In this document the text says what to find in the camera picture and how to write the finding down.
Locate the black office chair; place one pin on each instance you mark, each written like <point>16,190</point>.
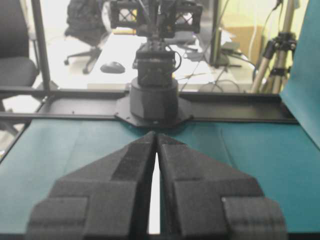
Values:
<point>85,23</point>
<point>16,67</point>

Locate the black vertical frame post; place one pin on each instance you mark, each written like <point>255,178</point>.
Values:
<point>42,47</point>

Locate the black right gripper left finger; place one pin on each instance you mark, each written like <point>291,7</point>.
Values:
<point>107,199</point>

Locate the white desk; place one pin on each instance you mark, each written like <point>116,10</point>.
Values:
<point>158,64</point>

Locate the cardboard box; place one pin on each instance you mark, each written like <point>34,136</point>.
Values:
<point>242,35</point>

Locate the black office chair far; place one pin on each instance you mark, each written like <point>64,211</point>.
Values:
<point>85,23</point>

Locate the teal backdrop sheet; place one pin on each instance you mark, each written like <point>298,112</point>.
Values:
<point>301,94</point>

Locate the black robot arm with base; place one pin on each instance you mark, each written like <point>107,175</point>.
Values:
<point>153,99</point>

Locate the black computer mouse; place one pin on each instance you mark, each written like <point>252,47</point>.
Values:
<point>112,67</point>

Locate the black metal frame rail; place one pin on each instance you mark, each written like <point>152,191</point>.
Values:
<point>113,105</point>

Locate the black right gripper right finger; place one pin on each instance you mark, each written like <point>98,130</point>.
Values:
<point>205,199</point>

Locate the black office chair near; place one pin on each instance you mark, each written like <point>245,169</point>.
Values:
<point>16,67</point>

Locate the silver camera tripod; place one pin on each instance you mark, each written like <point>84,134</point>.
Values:
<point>272,72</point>

